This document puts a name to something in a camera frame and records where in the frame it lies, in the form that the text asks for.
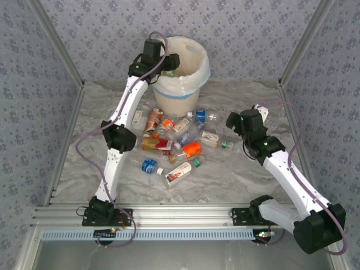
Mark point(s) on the clear bottle green label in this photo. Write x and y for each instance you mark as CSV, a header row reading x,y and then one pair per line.
x,y
169,73

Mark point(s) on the white label green cap bottle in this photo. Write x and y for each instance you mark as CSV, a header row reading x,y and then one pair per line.
x,y
209,137

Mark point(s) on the clear bottle pale blue label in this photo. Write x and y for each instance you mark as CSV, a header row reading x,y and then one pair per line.
x,y
188,136

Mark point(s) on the amber bottle red label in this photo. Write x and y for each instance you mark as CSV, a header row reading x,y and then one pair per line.
x,y
157,144

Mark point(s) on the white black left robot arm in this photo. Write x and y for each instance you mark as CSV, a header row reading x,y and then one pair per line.
x,y
112,174

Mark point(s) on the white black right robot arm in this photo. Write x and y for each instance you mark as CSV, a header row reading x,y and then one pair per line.
x,y
292,180

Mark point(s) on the white lined trash bin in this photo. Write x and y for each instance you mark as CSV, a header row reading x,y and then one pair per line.
x,y
197,64

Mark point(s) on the cream plastic bin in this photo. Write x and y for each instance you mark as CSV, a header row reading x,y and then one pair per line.
x,y
174,104

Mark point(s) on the orange label white cap bottle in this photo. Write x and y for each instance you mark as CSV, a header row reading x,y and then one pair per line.
x,y
192,149

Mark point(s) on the clear bottle white red label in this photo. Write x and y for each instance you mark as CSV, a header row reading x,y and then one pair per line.
x,y
138,116

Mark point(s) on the brown orange label bottle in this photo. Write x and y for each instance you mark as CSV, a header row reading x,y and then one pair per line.
x,y
154,119

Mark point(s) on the clear bottle orange label cap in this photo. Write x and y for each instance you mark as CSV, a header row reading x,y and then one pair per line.
x,y
168,124

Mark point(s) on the small circuit board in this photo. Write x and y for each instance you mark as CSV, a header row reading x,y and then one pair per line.
x,y
105,233
264,234

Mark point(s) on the aluminium side rail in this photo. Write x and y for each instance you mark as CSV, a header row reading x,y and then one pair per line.
x,y
64,146
291,112

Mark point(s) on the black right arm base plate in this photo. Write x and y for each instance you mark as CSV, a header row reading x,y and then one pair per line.
x,y
239,215

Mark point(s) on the aluminium frame post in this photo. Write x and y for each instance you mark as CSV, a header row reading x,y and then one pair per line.
x,y
305,42
57,42

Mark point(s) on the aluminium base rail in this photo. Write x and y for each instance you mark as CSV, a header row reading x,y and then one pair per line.
x,y
180,216

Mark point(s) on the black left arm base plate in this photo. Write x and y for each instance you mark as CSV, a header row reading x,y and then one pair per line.
x,y
123,215

